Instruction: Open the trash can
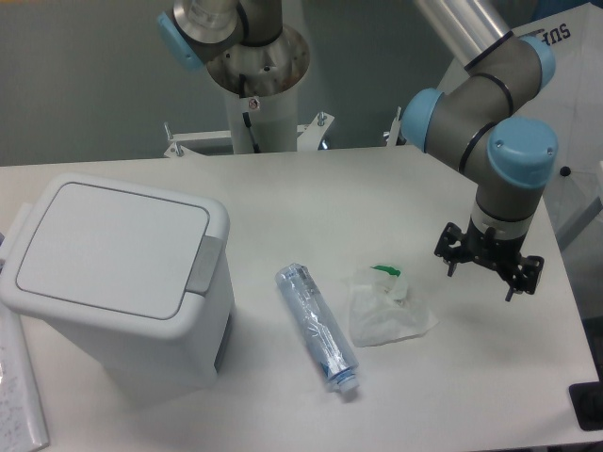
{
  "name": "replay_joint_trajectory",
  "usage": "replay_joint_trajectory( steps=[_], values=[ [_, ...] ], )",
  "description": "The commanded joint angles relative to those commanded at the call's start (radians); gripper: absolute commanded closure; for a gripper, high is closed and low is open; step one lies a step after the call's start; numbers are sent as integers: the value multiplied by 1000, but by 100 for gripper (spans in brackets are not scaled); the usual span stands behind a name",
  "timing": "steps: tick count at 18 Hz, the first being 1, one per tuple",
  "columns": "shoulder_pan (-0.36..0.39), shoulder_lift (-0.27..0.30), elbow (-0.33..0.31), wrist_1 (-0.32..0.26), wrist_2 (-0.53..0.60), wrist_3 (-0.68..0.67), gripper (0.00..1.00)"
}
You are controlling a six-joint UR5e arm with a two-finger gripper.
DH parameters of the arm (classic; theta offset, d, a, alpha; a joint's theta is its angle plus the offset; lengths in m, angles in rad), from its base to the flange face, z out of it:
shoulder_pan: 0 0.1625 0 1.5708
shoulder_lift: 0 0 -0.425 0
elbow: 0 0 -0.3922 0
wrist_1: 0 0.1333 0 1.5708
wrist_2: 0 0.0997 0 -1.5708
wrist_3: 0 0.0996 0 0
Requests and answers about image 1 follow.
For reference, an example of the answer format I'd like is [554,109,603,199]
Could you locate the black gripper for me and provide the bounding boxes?
[434,222,545,302]

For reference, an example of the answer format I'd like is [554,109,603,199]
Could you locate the white plastic trash can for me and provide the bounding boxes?
[1,172,235,390]

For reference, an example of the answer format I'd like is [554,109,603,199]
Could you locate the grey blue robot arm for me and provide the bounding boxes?
[156,1,558,294]

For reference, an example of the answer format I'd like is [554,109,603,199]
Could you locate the crumpled white plastic bag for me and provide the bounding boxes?
[349,263,438,347]

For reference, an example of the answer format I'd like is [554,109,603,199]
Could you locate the black device at edge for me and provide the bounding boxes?
[569,381,602,431]

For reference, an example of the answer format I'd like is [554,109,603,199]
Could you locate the white umbrella with lettering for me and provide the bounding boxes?
[404,8,603,250]

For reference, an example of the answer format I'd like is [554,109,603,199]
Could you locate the crushed clear plastic bottle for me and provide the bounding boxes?
[274,263,359,395]

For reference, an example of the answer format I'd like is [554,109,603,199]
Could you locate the white metal base frame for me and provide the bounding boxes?
[163,111,334,158]

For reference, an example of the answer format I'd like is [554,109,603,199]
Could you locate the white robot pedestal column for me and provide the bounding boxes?
[204,25,311,154]

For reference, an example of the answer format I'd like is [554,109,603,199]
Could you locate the black pedestal cable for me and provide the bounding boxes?
[237,73,262,154]

